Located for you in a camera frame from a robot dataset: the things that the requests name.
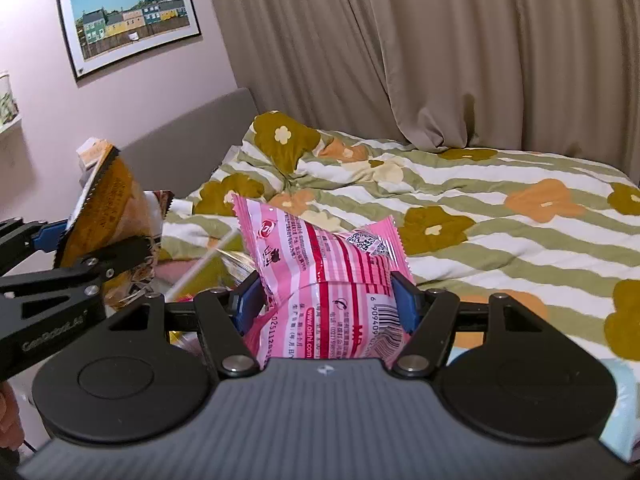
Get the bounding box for green striped floral duvet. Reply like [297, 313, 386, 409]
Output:
[160, 112, 639, 362]

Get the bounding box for pink striped snack bag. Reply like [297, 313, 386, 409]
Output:
[233, 196, 411, 365]

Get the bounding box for light blue daisy tablecloth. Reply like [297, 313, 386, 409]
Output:
[440, 341, 634, 460]

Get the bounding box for white orange snack bag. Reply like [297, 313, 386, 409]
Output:
[54, 139, 174, 310]

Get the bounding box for framed houses picture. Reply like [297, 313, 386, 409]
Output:
[56, 0, 201, 81]

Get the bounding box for grey bed headboard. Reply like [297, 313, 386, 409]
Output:
[120, 88, 257, 198]

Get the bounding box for beige curtain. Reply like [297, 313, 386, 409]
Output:
[213, 0, 639, 178]

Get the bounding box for green cardboard box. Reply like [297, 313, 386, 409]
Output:
[155, 229, 255, 302]

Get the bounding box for person left hand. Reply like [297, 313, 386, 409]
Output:
[0, 382, 25, 451]

